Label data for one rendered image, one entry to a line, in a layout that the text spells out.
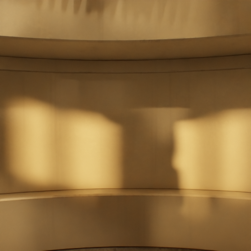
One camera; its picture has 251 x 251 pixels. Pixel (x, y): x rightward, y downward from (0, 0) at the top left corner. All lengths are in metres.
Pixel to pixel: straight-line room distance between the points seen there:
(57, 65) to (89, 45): 0.11
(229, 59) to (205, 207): 0.32
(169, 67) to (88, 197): 0.33
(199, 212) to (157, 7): 0.40
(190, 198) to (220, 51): 0.31
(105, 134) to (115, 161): 0.06
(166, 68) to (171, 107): 0.09
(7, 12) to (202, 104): 0.41
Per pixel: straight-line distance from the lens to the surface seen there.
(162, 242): 0.48
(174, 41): 0.39
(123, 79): 0.46
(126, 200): 0.44
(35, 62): 0.49
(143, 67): 0.47
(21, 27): 0.42
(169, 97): 0.46
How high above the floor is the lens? 0.26
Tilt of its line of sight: level
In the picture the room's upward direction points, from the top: straight up
